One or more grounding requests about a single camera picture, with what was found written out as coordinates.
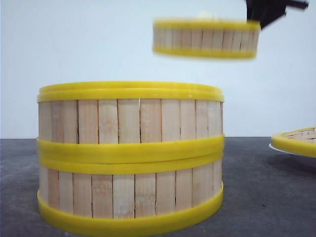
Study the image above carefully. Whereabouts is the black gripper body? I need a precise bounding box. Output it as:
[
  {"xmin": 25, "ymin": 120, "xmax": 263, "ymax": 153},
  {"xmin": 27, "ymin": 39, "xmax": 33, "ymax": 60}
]
[{"xmin": 245, "ymin": 0, "xmax": 309, "ymax": 29}]

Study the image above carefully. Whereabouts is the bamboo steamer basket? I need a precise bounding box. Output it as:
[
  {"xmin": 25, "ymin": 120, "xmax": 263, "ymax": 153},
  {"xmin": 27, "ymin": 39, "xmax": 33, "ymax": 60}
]
[{"xmin": 153, "ymin": 18, "xmax": 261, "ymax": 59}]

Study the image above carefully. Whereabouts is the woven bamboo steamer lid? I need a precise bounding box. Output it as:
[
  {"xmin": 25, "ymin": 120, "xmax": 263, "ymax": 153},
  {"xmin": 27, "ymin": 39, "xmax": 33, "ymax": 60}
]
[{"xmin": 271, "ymin": 126, "xmax": 316, "ymax": 158}]

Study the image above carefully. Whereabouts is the bamboo steamer basket lifted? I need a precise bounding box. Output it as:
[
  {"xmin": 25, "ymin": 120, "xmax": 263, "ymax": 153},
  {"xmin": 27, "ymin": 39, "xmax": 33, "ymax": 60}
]
[{"xmin": 38, "ymin": 81, "xmax": 224, "ymax": 173}]

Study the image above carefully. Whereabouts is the white steamed bun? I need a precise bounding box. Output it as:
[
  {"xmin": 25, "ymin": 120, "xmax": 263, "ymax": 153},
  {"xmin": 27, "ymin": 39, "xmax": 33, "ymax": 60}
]
[{"xmin": 196, "ymin": 10, "xmax": 218, "ymax": 20}]

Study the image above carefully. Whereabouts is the white plate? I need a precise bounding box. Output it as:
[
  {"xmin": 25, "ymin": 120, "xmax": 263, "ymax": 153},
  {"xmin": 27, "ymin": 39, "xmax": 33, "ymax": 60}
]
[{"xmin": 269, "ymin": 143, "xmax": 316, "ymax": 170}]

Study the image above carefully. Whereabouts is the bamboo steamer basket base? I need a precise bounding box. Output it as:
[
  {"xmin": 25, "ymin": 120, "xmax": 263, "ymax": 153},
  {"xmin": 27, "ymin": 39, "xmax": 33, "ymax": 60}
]
[{"xmin": 37, "ymin": 153, "xmax": 224, "ymax": 237}]

